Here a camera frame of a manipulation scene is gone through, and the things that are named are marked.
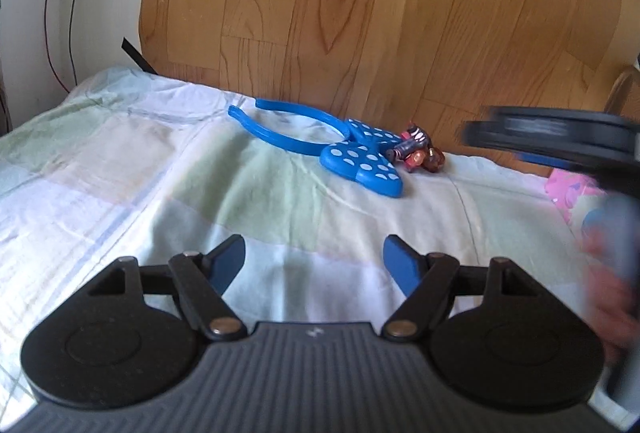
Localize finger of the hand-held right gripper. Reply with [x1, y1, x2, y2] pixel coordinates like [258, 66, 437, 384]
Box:
[462, 105, 640, 172]

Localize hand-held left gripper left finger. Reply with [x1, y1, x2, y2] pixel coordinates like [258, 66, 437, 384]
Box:
[89, 234, 247, 342]

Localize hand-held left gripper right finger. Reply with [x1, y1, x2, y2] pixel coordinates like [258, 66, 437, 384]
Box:
[382, 234, 540, 341]

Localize blue polka dot headband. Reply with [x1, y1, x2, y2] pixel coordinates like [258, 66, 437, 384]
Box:
[228, 98, 405, 200]

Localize person's right hand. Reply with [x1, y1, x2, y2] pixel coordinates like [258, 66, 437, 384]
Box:
[582, 230, 633, 361]

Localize pale checked bed sheet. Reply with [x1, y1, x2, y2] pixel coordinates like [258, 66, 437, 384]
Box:
[0, 65, 618, 416]

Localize wood pattern board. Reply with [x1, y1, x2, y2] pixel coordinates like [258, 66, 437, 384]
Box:
[137, 0, 640, 178]

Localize black strap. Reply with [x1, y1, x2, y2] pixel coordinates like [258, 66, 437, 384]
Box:
[121, 38, 159, 76]

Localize dark wall cables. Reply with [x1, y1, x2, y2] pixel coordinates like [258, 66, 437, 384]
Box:
[43, 0, 71, 94]

